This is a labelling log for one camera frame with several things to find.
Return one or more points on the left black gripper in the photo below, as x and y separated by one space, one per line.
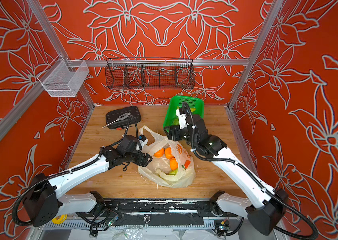
142 161

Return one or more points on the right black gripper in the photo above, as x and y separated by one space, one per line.
172 128

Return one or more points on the translucent plastic bag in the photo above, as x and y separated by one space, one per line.
158 169

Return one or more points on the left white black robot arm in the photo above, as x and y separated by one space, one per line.
47 198

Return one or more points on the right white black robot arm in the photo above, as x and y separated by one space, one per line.
266 206

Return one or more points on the orange fruit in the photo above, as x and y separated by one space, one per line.
168 153
173 164
159 153

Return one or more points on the green plastic basket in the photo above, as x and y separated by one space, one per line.
195 105

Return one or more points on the silver ratchet screwdriver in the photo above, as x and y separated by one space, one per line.
117 120

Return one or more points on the black tool case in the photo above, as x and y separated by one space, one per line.
135 114

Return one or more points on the green pear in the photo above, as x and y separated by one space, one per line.
173 172

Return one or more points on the yellow tape roll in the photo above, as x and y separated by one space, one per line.
59 220

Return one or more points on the small circuit board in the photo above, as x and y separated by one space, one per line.
222 229

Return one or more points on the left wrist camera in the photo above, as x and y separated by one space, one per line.
131 144

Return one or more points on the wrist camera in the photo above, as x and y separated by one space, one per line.
182 115
131 144

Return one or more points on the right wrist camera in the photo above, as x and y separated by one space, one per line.
182 115

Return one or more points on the black wire wall basket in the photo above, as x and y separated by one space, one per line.
149 74

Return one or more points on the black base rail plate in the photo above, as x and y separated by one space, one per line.
165 213

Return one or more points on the white wire mesh basket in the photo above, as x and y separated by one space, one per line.
61 78

